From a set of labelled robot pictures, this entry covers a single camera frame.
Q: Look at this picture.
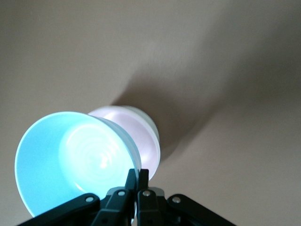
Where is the blue bowl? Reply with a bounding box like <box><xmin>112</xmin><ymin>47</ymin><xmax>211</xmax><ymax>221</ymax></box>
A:
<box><xmin>14</xmin><ymin>111</ymin><xmax>143</xmax><ymax>218</ymax></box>

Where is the white bowl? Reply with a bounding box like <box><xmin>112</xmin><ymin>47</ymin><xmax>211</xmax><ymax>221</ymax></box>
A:
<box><xmin>117</xmin><ymin>105</ymin><xmax>161</xmax><ymax>146</ymax></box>

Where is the pink bowl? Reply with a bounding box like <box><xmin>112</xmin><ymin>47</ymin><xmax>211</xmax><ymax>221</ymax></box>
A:
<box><xmin>88</xmin><ymin>106</ymin><xmax>162</xmax><ymax>182</ymax></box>

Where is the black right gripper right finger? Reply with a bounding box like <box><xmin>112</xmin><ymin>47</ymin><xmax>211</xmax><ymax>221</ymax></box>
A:
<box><xmin>137</xmin><ymin>169</ymin><xmax>234</xmax><ymax>226</ymax></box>

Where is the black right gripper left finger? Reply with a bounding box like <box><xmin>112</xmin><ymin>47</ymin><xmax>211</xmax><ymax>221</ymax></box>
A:
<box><xmin>22</xmin><ymin>168</ymin><xmax>137</xmax><ymax>226</ymax></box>

